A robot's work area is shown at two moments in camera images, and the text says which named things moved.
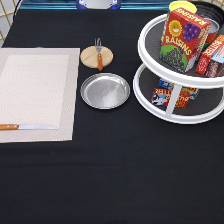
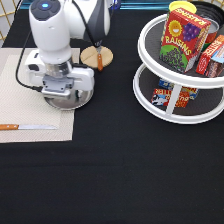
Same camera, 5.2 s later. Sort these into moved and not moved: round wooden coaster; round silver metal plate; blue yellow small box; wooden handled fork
Moved: round silver metal plate
Not moved: round wooden coaster; wooden handled fork; blue yellow small box
